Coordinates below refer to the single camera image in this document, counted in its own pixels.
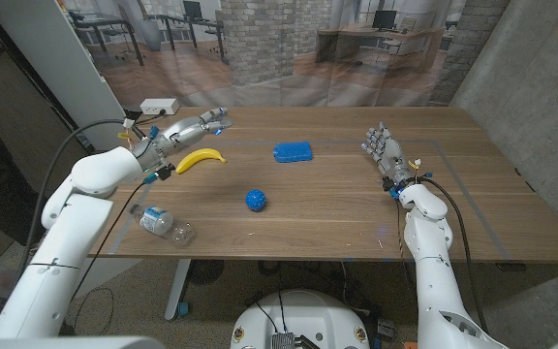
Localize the blue spiky ball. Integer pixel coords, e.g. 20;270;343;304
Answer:
245;188;267;212

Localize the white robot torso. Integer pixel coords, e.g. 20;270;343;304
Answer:
230;289;371;349

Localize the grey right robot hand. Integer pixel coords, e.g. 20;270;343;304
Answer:
360;120;416;189

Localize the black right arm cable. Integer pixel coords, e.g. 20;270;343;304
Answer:
418;176;489;335

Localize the yellow toy banana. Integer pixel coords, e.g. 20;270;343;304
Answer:
175;147;228;175

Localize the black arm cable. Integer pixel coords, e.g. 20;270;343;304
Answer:
418;176;489;335
16;118;128;277

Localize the printed office backdrop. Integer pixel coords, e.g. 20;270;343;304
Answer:
60;0;511;108

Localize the white table leg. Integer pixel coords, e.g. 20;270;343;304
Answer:
164;259;192;322

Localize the dark wooden door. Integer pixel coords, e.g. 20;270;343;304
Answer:
0;0;89;195

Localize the clear plastic water bottle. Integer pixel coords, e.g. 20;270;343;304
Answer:
130;203;197;248

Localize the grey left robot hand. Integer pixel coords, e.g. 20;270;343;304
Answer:
133;107;234;172

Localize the blue rectangular sponge pad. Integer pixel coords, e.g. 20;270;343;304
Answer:
272;141;314;164

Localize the white partition board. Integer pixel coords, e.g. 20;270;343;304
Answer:
0;0;142;298

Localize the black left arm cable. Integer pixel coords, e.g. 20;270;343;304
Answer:
16;118;128;277

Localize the dark round floor fan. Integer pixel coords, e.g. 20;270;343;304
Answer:
186;260;226;286

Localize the white power strip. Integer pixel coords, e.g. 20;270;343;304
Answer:
139;98;180;116

